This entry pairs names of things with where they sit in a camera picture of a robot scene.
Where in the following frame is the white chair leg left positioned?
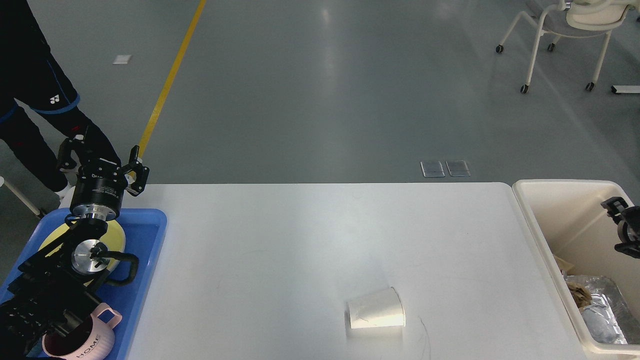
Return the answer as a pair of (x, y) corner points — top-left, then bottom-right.
(0, 176), (47, 219)

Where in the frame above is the white office chair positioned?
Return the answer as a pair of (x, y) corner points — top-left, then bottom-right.
(495, 0), (639, 94)

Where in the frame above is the beige plastic bin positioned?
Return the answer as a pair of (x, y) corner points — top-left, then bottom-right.
(512, 179), (639, 360)

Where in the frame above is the clear floor plate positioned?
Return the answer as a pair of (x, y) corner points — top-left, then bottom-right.
(445, 160), (471, 177)
(420, 161), (446, 178)

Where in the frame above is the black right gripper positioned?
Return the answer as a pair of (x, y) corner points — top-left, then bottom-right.
(601, 196), (640, 259)

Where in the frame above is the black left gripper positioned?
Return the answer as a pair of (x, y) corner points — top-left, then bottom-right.
(56, 137), (150, 222)

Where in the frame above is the blue plastic tray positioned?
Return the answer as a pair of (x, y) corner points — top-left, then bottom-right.
(0, 208), (167, 360)

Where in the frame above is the yellow plastic plate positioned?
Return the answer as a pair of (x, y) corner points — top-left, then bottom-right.
(40, 220), (126, 291)

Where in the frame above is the clear floor plate left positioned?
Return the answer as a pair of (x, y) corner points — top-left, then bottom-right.
(420, 161), (446, 178)

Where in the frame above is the clear floor plate right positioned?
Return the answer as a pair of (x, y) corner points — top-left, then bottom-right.
(445, 160), (471, 177)

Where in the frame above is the brown paper sheet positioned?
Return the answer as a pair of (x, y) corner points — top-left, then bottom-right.
(552, 254), (575, 275)

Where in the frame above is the white floor marker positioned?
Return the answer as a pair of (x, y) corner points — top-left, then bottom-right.
(112, 54), (133, 65)

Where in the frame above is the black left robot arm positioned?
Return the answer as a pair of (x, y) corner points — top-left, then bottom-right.
(1, 136), (150, 360)

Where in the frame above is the pink HOME mug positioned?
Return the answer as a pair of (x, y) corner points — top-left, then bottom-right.
(41, 303), (122, 360)

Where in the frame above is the silver foil bag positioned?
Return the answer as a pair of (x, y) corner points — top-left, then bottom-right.
(564, 275), (640, 346)

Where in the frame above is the white paper cup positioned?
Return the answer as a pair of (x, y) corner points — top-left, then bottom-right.
(347, 286), (407, 330)

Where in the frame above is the person in black jacket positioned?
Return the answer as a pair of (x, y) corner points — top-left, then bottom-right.
(0, 0), (121, 199)

